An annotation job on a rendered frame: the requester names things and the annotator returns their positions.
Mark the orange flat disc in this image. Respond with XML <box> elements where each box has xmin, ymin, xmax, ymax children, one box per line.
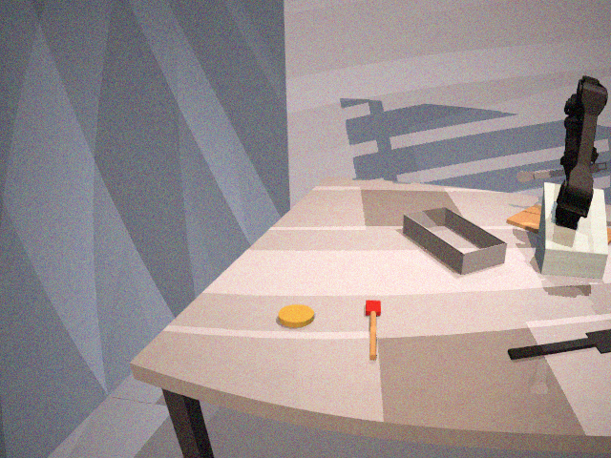
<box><xmin>279</xmin><ymin>304</ymin><xmax>314</xmax><ymax>327</ymax></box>

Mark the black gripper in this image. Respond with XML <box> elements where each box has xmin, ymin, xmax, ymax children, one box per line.
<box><xmin>560</xmin><ymin>135</ymin><xmax>579</xmax><ymax>177</ymax></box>

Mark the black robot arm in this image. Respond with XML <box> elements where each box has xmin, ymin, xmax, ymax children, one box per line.
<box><xmin>556</xmin><ymin>76</ymin><xmax>608</xmax><ymax>230</ymax></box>

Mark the light brown wooden board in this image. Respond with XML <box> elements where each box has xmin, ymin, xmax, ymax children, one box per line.
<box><xmin>507</xmin><ymin>204</ymin><xmax>611</xmax><ymax>244</ymax></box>

